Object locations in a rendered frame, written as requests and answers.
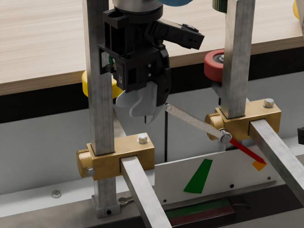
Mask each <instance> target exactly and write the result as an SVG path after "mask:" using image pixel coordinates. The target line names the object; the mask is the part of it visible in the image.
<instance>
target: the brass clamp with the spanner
mask: <svg viewBox="0 0 304 228"><path fill-rule="evenodd" d="M264 103H265V99H263V100H256V101H251V102H246V108H245V116H240V117H235V118H230V119H227V118H226V116H225V115H224V114H223V112H222V111H221V109H220V107H218V108H215V113H213V114H208V115H206V117H205V122H206V123H208V124H209V125H211V126H213V127H214V128H216V129H218V130H219V129H221V128H226V129H227V130H228V131H229V132H230V133H231V135H232V138H234V139H235V140H236V141H239V140H244V139H248V138H251V137H250V136H249V126H250V122H251V121H256V120H261V119H265V121H266V122H267V123H268V124H269V125H270V126H271V128H272V129H273V130H274V131H275V132H276V133H278V132H279V128H280V119H281V110H280V109H279V108H278V107H277V106H276V104H275V103H274V105H275V106H274V108H272V109H268V108H265V107H264V106H263V104H264ZM206 133H207V132H206ZM207 135H208V137H209V139H211V140H212V141H213V140H217V138H216V136H214V135H212V134H210V133H207Z"/></svg>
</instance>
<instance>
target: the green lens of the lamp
mask: <svg viewBox="0 0 304 228"><path fill-rule="evenodd" d="M227 6H228V1H225V0H212V7H213V9H214V10H216V11H218V12H222V13H227Z"/></svg>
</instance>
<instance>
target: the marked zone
mask: <svg viewBox="0 0 304 228"><path fill-rule="evenodd" d="M212 161H213V160H209V159H204V160H203V162H202V163H201V165H200V166H199V168H198V170H197V171H196V173H195V174H194V175H193V177H192V178H191V180H190V181H189V183H188V184H187V186H186V187H185V189H184V190H183V191H184V192H189V193H197V194H201V193H202V191H203V188H204V185H205V182H206V179H207V176H208V173H209V170H210V167H211V164H212Z"/></svg>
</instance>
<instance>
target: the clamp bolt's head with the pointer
mask: <svg viewBox="0 0 304 228"><path fill-rule="evenodd" d="M223 130H227V129H226V128H221V129H219V131H223ZM230 140H231V141H230ZM229 141H230V143H231V144H232V145H234V146H236V147H237V148H238V149H240V150H241V151H243V152H244V153H246V154H247V155H249V156H250V157H252V158H253V159H255V160H256V161H258V162H259V163H263V164H266V163H265V161H264V160H263V158H261V157H260V156H258V155H257V154H255V153H254V152H252V151H251V150H250V149H248V148H247V147H245V146H244V145H242V144H241V143H239V142H238V141H236V140H235V139H234V138H232V139H231V138H230V135H229V134H225V135H223V136H222V137H221V142H222V143H228V142H229Z"/></svg>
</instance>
